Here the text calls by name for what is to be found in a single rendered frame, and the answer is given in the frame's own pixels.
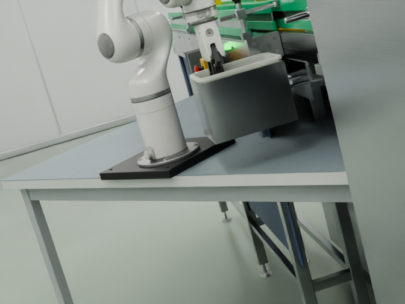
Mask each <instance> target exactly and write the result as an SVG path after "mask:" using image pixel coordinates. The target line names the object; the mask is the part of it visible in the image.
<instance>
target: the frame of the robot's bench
mask: <svg viewBox="0 0 405 304"><path fill-rule="evenodd" d="M20 191H21V194H22V197H23V200H24V203H25V206H26V209H27V211H28V215H29V217H30V220H31V224H32V226H33V229H34V233H35V235H36V238H37V241H38V243H39V247H40V250H41V252H42V256H43V259H44V262H45V265H46V267H47V270H48V273H49V276H50V279H51V282H52V286H53V288H54V291H55V294H56V296H57V300H58V303H59V304H74V302H73V300H72V296H71V293H70V291H69V287H68V284H67V282H66V278H65V276H64V272H63V269H62V267H61V263H60V260H59V258H58V254H57V251H56V249H55V245H54V243H53V240H52V237H51V234H50V231H49V228H48V225H47V222H46V219H45V216H44V213H43V210H42V207H41V204H40V201H39V200H68V201H268V202H353V200H352V197H351V192H350V187H349V185H290V186H199V187H153V188H61V189H20Z"/></svg>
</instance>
